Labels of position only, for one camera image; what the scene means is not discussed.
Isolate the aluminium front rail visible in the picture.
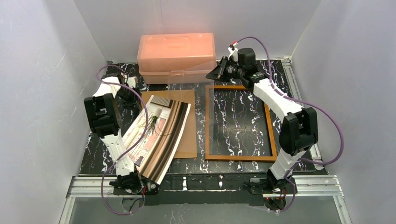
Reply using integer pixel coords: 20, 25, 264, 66
67, 173, 344, 197

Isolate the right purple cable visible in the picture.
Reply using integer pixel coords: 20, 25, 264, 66
232, 36, 345, 213

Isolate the brown cardboard backing board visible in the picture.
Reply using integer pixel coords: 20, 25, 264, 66
141, 90, 197, 159

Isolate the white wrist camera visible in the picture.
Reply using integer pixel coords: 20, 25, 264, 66
126, 77, 138, 89
228, 42, 238, 61

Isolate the pink plastic storage box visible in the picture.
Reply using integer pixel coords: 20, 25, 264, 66
137, 33, 217, 84

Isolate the clear acrylic sheet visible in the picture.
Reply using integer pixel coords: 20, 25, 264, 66
168, 60, 216, 159

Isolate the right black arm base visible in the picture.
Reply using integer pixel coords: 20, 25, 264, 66
247, 177, 297, 196

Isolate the brown wooden picture frame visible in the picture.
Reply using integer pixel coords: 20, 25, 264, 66
205, 85, 277, 162

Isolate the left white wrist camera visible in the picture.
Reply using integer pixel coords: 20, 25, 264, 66
126, 77, 138, 89

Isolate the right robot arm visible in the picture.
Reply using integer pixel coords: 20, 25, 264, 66
206, 46, 318, 184

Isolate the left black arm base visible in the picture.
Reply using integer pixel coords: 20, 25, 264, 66
113, 178, 160, 196

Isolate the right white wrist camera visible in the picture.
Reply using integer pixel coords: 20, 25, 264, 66
228, 42, 238, 61

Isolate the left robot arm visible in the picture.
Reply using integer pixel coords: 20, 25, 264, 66
84, 77, 139, 188

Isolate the window and plant photo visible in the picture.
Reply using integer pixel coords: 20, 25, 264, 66
123, 95, 190, 184

